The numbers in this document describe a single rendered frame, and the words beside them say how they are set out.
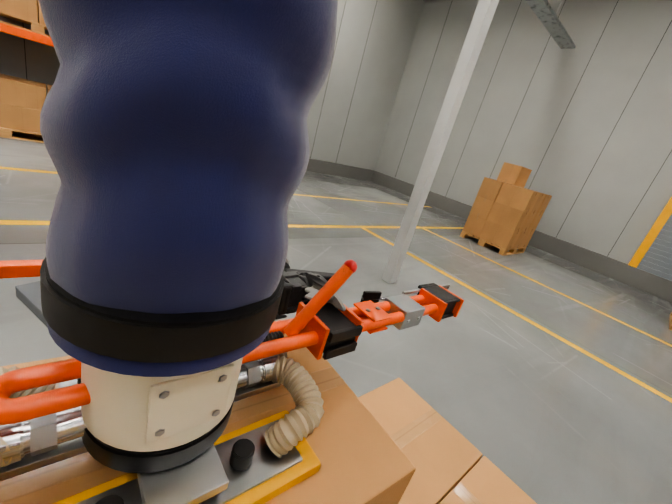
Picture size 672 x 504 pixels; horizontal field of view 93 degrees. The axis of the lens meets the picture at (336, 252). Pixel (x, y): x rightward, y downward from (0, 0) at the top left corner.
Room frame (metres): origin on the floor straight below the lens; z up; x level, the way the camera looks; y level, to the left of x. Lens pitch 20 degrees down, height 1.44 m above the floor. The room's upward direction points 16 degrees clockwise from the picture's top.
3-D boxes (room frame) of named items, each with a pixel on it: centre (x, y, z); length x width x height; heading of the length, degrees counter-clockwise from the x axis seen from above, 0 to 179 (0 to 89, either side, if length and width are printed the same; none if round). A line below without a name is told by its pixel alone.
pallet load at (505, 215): (7.17, -3.34, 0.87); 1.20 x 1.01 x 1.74; 135
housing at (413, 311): (0.63, -0.17, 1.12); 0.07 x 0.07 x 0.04; 44
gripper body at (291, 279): (0.58, 0.08, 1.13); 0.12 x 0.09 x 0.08; 45
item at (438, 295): (0.72, -0.28, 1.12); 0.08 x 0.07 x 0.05; 134
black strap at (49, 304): (0.31, 0.16, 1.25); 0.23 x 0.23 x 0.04
